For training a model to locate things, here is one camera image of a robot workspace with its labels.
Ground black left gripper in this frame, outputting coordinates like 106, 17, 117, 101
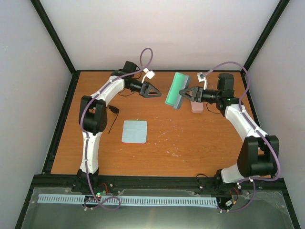
125, 79, 160, 98

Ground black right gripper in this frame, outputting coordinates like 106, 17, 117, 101
179, 86, 221, 103

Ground pink glasses case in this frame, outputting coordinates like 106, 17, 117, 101
191, 102, 204, 114

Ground blue grey glasses case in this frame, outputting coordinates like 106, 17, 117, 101
165, 72, 191, 109

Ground black sunglasses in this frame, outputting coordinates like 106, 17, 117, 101
106, 104, 120, 134

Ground light blue cleaning cloth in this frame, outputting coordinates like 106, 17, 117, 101
122, 120, 148, 144

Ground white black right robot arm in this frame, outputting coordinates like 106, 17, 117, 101
177, 73, 280, 186

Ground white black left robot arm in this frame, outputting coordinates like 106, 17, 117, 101
77, 62, 162, 192

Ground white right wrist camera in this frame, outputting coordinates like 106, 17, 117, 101
197, 72, 208, 90

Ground black aluminium frame rail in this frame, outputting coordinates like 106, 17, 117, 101
30, 174, 285, 198

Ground light blue slotted cable duct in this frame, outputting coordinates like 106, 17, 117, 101
37, 194, 217, 208

